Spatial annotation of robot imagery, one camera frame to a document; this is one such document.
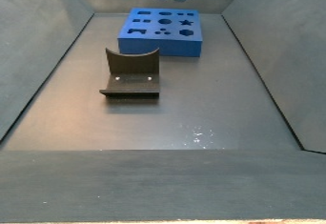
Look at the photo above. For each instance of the black curved fixture stand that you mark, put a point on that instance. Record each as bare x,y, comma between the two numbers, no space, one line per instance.
134,74

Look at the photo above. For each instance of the blue foam shape tray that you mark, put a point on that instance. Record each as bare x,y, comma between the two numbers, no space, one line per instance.
169,30

